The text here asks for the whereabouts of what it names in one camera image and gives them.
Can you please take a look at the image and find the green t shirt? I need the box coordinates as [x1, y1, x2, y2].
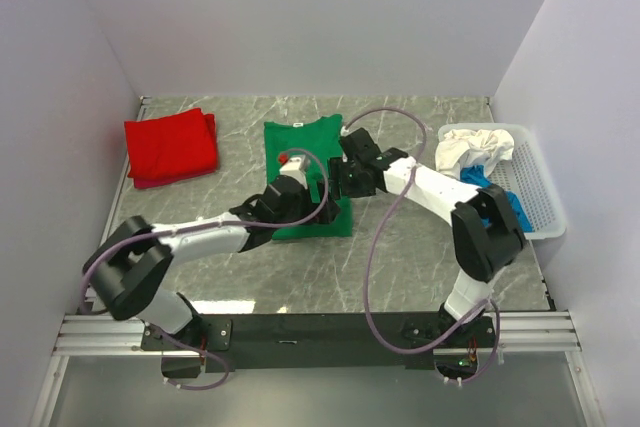
[264, 114, 353, 241]

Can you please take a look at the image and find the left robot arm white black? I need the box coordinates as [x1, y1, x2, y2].
[83, 175, 341, 349]

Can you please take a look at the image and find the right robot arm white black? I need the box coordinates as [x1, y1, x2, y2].
[329, 128, 525, 346]

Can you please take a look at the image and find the white crumpled t shirt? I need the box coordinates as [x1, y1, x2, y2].
[435, 129, 515, 180]

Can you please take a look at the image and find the blue crumpled t shirt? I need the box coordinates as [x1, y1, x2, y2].
[460, 165, 534, 233]

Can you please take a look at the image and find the folded red t shirt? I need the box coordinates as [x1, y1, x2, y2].
[123, 107, 220, 181]

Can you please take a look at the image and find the white plastic basket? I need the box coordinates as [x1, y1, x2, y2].
[438, 123, 566, 241]

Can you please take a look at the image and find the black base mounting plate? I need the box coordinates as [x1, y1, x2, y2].
[141, 312, 496, 379]

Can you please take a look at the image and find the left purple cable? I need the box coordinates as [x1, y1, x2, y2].
[79, 147, 330, 391]

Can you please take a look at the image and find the purple cable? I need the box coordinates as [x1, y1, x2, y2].
[344, 106, 502, 383]
[79, 147, 330, 391]

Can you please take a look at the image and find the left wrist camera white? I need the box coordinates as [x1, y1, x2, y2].
[278, 153, 310, 185]

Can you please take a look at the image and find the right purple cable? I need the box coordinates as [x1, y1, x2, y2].
[344, 106, 502, 383]

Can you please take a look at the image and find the aluminium frame rail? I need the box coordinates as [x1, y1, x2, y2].
[53, 311, 582, 357]

